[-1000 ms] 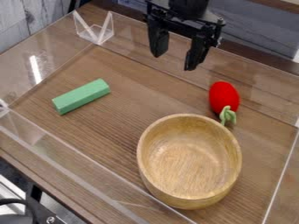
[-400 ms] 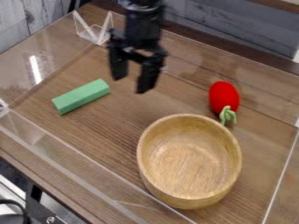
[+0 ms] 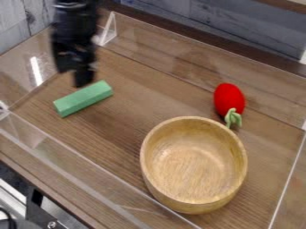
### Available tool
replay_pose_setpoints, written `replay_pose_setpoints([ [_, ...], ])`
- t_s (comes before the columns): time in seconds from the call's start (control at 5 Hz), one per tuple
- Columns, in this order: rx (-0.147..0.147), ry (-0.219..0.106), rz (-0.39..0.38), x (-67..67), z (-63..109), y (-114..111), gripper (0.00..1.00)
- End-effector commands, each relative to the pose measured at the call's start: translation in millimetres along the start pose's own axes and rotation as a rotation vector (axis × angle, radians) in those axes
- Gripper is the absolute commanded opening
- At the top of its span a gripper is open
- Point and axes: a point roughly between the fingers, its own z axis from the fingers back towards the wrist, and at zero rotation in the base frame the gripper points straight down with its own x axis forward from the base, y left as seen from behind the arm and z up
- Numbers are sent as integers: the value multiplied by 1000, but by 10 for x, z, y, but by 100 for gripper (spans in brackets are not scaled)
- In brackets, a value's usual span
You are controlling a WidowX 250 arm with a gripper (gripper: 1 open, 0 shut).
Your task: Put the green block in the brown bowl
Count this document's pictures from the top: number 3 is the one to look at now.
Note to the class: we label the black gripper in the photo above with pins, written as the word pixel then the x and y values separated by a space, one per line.
pixel 72 30

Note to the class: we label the green rectangular block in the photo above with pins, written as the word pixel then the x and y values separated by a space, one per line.
pixel 82 98

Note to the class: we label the brown wooden bowl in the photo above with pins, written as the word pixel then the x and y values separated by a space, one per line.
pixel 193 164

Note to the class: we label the red plush strawberry toy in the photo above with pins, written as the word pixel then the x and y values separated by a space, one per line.
pixel 228 103

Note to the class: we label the clear acrylic corner bracket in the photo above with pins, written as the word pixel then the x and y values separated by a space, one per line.
pixel 107 32

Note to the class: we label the clear acrylic front wall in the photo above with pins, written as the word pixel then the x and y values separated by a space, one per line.
pixel 61 157

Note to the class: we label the black metal table frame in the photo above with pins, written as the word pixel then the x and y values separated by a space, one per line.
pixel 25 214

